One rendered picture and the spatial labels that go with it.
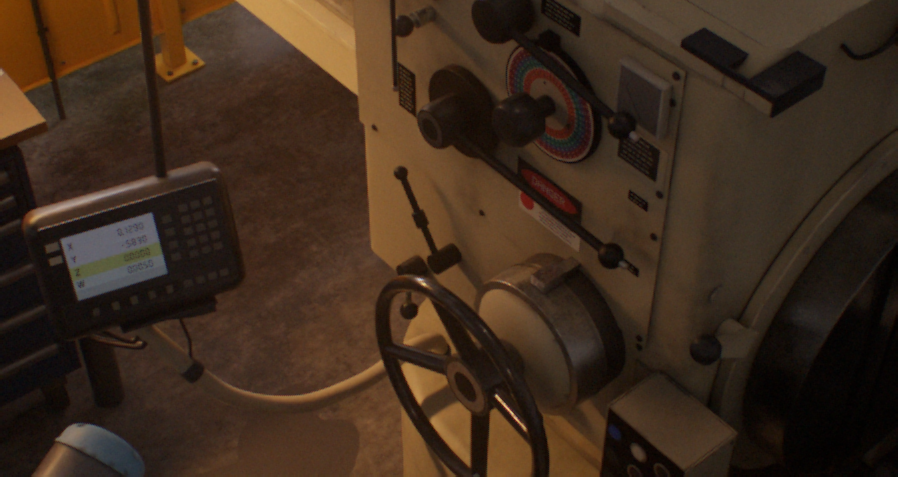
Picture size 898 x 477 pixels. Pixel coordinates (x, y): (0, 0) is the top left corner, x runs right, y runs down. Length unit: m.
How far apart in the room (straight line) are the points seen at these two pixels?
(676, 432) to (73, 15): 3.03
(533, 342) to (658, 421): 0.21
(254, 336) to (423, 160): 1.71
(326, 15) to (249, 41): 2.04
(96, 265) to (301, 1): 0.84
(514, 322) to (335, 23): 1.05
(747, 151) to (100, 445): 0.87
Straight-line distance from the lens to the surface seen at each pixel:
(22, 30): 4.48
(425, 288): 1.89
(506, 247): 2.15
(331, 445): 3.59
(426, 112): 2.01
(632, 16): 1.70
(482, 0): 1.81
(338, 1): 2.90
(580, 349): 1.97
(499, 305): 2.02
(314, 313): 3.90
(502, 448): 2.82
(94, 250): 2.36
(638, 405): 1.94
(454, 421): 2.86
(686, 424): 1.93
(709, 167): 1.71
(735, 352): 1.90
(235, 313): 3.93
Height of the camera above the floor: 2.83
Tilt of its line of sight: 43 degrees down
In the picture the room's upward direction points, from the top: straight up
